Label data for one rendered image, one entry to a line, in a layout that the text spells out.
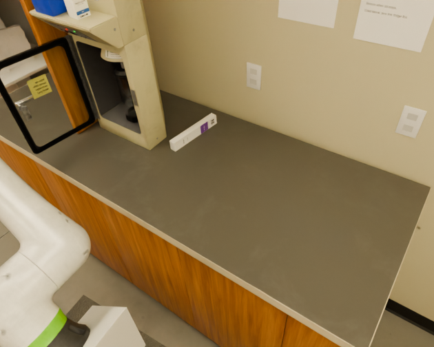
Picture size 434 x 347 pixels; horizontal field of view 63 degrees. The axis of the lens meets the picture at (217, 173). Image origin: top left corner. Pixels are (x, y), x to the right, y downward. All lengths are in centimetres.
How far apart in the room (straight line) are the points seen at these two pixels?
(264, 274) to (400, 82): 77
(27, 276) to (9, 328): 10
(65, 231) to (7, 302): 18
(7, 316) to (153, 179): 75
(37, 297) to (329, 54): 116
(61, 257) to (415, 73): 116
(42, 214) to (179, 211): 54
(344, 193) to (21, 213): 104
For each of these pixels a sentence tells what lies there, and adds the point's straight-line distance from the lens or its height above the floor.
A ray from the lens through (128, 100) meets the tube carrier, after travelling 157.
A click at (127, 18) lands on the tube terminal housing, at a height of 149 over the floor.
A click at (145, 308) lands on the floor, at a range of 219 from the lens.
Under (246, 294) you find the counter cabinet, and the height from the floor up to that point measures 80.
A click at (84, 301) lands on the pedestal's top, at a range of 119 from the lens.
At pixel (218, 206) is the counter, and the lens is 130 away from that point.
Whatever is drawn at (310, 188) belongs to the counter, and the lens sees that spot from 138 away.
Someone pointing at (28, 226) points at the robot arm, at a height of 130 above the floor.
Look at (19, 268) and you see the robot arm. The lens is 91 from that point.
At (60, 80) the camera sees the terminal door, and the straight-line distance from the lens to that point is 160.
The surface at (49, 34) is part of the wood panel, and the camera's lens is 160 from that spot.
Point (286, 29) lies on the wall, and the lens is 143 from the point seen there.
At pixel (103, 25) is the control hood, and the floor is 150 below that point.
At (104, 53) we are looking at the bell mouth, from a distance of 148.
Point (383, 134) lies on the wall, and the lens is 147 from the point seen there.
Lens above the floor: 193
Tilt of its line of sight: 44 degrees down
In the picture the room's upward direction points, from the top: 4 degrees counter-clockwise
